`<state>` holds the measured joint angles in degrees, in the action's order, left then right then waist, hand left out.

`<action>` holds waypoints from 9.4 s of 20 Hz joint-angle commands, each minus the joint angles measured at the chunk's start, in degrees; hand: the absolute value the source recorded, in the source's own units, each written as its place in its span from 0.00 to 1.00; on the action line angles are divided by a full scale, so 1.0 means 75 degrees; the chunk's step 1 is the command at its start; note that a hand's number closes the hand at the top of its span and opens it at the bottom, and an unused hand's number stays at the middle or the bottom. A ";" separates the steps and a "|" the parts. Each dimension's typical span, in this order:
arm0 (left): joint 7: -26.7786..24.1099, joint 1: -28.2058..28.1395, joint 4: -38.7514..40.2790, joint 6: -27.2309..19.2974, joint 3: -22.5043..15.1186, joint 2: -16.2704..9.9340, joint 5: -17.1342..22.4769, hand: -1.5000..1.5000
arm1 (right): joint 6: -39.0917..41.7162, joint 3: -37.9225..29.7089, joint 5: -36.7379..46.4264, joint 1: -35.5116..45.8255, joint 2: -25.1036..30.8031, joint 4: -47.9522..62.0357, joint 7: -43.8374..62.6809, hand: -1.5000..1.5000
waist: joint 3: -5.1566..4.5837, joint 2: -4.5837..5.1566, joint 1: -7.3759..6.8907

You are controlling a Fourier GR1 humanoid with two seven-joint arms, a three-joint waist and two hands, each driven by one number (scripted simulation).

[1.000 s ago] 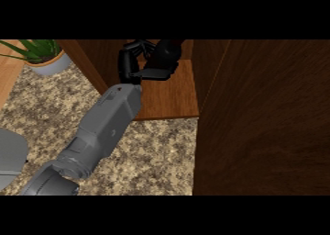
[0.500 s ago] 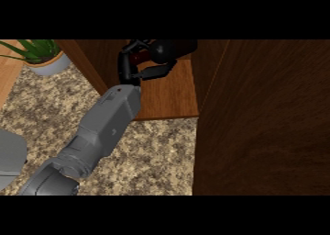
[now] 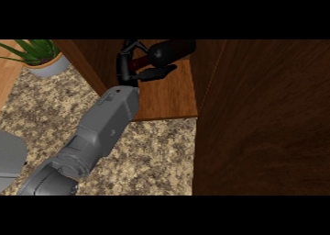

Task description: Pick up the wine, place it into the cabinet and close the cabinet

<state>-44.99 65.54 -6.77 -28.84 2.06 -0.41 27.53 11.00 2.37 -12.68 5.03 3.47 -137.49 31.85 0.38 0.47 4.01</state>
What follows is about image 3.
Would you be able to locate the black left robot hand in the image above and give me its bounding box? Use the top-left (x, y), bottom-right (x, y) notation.
top-left (116, 39), bottom-right (179, 89)

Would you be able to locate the dark wine bottle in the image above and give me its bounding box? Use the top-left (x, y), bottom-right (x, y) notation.
top-left (128, 39), bottom-right (197, 70)

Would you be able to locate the wooden cabinet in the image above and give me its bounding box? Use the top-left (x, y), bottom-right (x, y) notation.
top-left (51, 39), bottom-right (227, 123)

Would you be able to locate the dark brown cabinet door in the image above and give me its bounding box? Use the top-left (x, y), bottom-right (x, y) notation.
top-left (190, 39), bottom-right (330, 196)

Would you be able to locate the green plant in grey pot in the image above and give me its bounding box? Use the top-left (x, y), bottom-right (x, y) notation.
top-left (0, 39), bottom-right (73, 79)

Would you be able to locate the pale grey rounded object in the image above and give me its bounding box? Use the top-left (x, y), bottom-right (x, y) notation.
top-left (0, 128), bottom-right (29, 196)

